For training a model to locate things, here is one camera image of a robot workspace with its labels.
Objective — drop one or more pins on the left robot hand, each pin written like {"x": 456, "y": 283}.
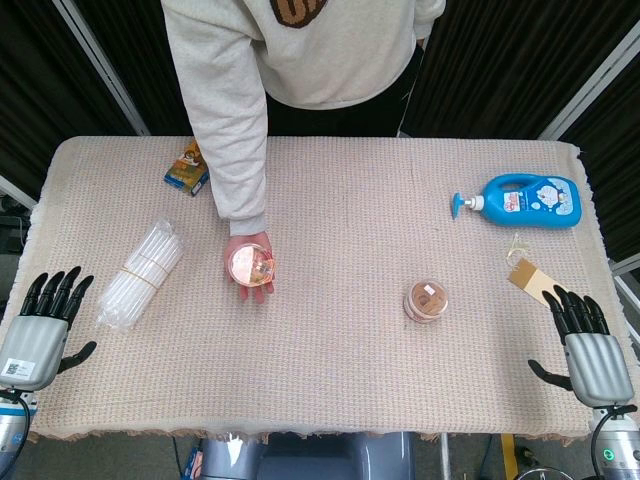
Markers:
{"x": 35, "y": 345}

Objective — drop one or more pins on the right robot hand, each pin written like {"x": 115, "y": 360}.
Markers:
{"x": 597, "y": 367}

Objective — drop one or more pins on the person's bare hand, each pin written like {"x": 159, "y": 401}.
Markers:
{"x": 250, "y": 265}

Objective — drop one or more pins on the pink round container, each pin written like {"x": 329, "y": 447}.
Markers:
{"x": 251, "y": 265}

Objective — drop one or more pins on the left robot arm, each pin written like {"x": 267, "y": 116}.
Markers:
{"x": 12, "y": 430}

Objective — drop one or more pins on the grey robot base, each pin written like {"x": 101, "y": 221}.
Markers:
{"x": 310, "y": 457}

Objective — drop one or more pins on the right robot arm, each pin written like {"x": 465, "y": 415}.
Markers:
{"x": 616, "y": 440}

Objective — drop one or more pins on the beige woven tablecloth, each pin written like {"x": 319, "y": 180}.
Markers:
{"x": 320, "y": 300}

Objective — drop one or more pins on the pack of clear straws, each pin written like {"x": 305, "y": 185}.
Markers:
{"x": 142, "y": 277}

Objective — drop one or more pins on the blue yellow carton box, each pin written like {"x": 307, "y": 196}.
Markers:
{"x": 187, "y": 172}

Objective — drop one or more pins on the tan paper tag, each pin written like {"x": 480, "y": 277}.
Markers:
{"x": 530, "y": 277}

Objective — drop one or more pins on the blue pump bottle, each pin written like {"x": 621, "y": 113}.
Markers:
{"x": 535, "y": 200}

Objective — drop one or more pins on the brown snack cup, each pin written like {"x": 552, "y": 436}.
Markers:
{"x": 425, "y": 301}

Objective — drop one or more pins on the person in cream sweatshirt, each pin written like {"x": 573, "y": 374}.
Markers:
{"x": 280, "y": 75}

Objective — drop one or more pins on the white metal frame post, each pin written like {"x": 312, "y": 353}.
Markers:
{"x": 592, "y": 85}
{"x": 102, "y": 65}

